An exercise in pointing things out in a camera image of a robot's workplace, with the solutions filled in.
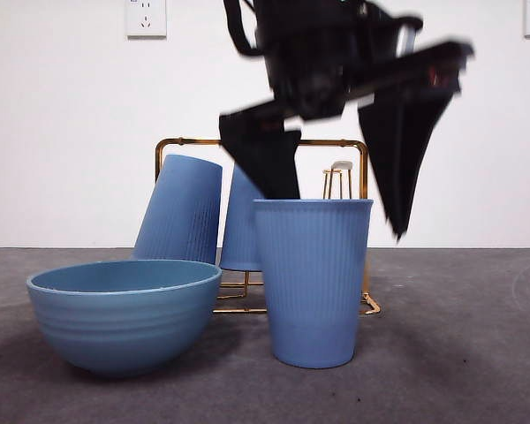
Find blue ribbed cup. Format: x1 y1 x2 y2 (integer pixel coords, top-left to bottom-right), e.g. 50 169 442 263
132 153 224 266
219 163 266 272
252 197 375 370

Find tilted blue ribbed cup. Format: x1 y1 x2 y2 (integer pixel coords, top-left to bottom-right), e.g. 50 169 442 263
132 153 224 266

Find blue ribbed bowl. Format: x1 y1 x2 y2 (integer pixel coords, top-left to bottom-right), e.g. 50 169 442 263
25 259 223 379

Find gold wire cup rack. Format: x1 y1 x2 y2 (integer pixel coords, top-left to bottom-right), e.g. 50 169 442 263
154 137 383 317

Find black cable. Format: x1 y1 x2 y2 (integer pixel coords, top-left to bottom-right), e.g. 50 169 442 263
223 0 266 57

